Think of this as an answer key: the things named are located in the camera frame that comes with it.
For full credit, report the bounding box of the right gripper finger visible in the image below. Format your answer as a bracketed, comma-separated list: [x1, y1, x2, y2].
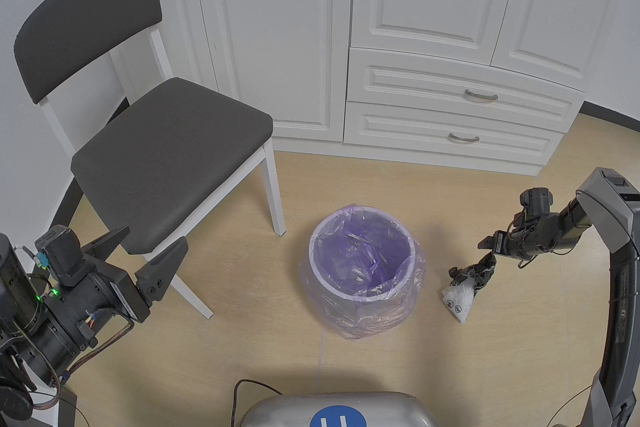
[448, 253, 497, 282]
[467, 265, 497, 292]

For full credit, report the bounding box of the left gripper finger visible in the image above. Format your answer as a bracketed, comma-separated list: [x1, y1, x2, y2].
[134, 236, 190, 307]
[80, 226, 131, 264]

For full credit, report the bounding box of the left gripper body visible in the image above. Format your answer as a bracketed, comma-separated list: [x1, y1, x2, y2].
[52, 260, 152, 351]

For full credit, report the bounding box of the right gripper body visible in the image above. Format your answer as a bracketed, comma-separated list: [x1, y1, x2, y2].
[477, 229, 523, 262]

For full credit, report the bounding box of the clear printed wrapper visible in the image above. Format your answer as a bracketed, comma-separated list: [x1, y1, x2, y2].
[440, 277, 476, 325]

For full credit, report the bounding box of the purple plastic bag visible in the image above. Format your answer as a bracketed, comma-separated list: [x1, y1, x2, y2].
[299, 204, 427, 341]

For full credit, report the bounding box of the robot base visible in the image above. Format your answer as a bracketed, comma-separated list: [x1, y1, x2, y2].
[240, 392, 437, 427]

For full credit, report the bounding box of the white trash bin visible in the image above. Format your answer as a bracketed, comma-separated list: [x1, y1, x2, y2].
[308, 209, 416, 337]

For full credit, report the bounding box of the grey and white chair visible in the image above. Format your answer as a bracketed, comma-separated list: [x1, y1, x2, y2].
[14, 0, 286, 320]

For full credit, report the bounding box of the white wardrobe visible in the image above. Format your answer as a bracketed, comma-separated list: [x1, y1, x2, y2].
[80, 0, 621, 177]

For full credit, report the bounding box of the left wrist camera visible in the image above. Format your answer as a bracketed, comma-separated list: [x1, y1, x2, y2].
[34, 225, 96, 289]

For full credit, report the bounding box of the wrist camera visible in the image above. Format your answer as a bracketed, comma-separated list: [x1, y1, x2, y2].
[34, 225, 96, 289]
[520, 187, 554, 222]

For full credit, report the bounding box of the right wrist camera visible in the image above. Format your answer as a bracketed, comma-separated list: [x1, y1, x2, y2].
[520, 187, 554, 222]

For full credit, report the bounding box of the black cable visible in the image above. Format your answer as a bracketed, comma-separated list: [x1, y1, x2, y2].
[549, 385, 599, 427]
[232, 379, 284, 427]

